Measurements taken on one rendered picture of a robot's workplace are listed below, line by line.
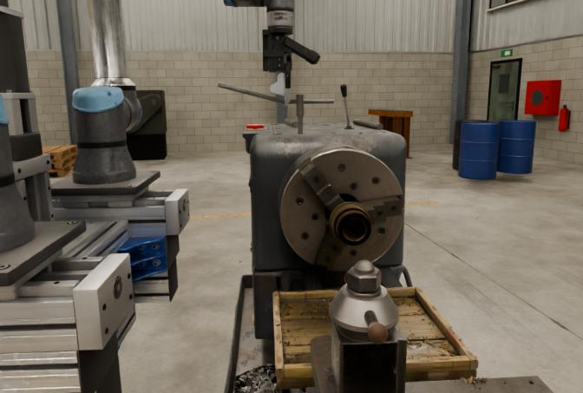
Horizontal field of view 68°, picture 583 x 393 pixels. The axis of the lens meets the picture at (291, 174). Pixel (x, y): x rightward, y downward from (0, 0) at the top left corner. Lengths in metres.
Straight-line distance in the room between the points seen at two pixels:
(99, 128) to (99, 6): 0.34
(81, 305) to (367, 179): 0.70
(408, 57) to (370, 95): 1.40
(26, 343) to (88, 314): 0.10
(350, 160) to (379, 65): 10.79
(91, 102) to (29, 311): 0.58
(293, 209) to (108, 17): 0.70
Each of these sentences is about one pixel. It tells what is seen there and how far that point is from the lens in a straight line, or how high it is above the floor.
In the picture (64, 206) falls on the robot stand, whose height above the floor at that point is 1.10.
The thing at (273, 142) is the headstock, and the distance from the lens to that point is 1.22.
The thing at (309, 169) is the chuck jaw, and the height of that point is 1.19.
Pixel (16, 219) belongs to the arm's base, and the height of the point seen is 1.20.
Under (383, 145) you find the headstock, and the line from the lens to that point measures 1.25.
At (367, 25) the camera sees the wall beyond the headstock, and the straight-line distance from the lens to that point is 11.88.
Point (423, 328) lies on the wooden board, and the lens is 1.00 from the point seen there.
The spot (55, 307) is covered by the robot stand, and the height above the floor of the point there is 1.09.
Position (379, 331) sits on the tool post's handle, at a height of 1.14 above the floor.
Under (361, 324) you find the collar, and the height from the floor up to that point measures 1.13.
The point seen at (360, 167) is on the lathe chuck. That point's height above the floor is 1.19.
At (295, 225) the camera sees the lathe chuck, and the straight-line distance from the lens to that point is 1.09.
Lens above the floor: 1.37
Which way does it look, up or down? 10 degrees down
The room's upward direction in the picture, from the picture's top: 1 degrees counter-clockwise
